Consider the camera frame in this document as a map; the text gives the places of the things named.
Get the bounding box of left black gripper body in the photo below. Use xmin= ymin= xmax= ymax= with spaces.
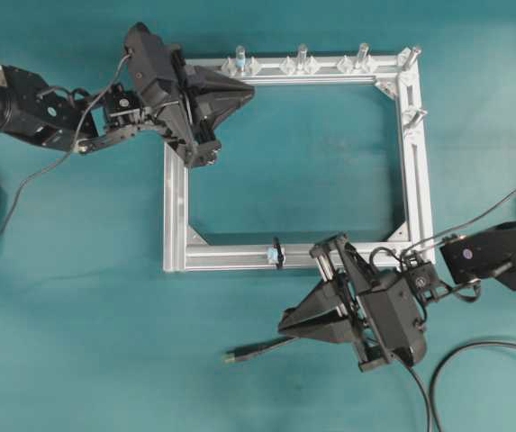
xmin=104 ymin=22 xmax=222 ymax=167

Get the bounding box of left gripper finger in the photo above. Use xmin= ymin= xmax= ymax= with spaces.
xmin=185 ymin=64 xmax=255 ymax=104
xmin=194 ymin=96 xmax=247 ymax=135

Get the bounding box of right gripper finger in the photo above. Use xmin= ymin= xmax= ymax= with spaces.
xmin=278 ymin=314 xmax=354 ymax=344
xmin=283 ymin=281 xmax=343 ymax=320

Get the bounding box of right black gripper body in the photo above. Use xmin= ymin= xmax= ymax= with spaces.
xmin=310 ymin=234 xmax=442 ymax=372

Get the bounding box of black USB cable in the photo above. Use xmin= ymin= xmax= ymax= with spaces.
xmin=223 ymin=335 xmax=516 ymax=432

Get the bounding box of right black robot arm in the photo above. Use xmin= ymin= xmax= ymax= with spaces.
xmin=277 ymin=221 xmax=516 ymax=372

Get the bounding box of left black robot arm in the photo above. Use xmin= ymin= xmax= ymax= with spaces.
xmin=0 ymin=22 xmax=255 ymax=167

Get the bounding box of post with blue tape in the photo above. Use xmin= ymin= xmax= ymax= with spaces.
xmin=235 ymin=45 xmax=247 ymax=74

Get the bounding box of black string loop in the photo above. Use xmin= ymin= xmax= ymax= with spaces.
xmin=271 ymin=235 xmax=286 ymax=271

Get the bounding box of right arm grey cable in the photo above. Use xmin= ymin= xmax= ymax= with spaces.
xmin=401 ymin=179 xmax=516 ymax=260

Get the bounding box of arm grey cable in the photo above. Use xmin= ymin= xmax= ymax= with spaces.
xmin=401 ymin=179 xmax=516 ymax=260
xmin=0 ymin=51 xmax=135 ymax=251

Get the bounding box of left arm grey cable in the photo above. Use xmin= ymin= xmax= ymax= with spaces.
xmin=0 ymin=51 xmax=135 ymax=251

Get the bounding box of aluminium extrusion frame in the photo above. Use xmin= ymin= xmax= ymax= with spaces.
xmin=161 ymin=48 xmax=433 ymax=273

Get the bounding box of clear post right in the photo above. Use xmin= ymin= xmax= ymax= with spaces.
xmin=355 ymin=42 xmax=371 ymax=72

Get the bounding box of clear side post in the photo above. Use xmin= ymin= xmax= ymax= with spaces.
xmin=402 ymin=107 xmax=428 ymax=131

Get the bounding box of clear corner post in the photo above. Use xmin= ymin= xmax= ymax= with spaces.
xmin=402 ymin=46 xmax=422 ymax=71

